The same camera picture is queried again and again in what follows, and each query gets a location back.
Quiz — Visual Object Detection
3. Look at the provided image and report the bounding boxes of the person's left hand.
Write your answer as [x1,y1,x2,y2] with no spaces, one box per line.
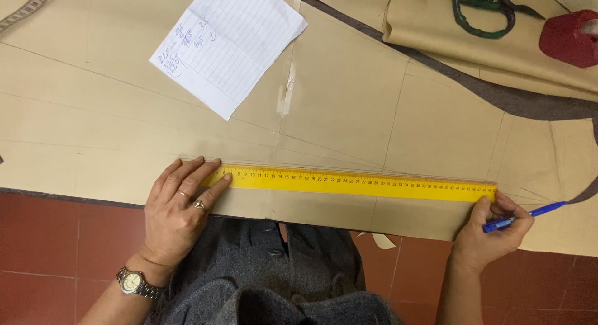
[140,156,233,270]

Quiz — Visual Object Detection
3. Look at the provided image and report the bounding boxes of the person's right hand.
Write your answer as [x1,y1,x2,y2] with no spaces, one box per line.
[451,191,536,275]

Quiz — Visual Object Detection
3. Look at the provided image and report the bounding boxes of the blue pen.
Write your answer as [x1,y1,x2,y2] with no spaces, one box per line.
[482,201,569,234]

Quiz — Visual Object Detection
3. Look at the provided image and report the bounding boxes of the yellow ruler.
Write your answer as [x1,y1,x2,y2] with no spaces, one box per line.
[201,163,499,204]

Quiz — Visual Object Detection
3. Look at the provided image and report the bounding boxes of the silver wristwatch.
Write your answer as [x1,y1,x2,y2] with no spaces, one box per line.
[116,266,162,300]

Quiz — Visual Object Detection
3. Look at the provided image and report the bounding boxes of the beige paper scrap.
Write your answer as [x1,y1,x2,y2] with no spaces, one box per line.
[357,232,397,250]

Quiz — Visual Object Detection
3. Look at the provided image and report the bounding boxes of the clear adhesive tape strip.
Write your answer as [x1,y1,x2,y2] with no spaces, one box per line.
[276,75,296,117]

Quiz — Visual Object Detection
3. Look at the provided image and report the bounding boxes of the white lined note paper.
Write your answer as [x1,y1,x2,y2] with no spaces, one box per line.
[149,0,308,121]

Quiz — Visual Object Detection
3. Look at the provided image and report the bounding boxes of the large beige pattern paper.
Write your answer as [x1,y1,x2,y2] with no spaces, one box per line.
[0,0,598,258]

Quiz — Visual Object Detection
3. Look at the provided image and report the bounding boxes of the beige pattern paper piece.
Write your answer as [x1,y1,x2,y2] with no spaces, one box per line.
[382,0,598,102]

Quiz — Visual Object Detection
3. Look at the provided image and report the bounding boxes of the measuring tape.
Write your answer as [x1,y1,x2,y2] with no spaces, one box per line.
[0,0,53,34]

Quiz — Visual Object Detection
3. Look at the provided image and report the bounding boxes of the green-handled scissors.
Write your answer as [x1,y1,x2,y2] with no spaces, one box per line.
[447,0,546,40]

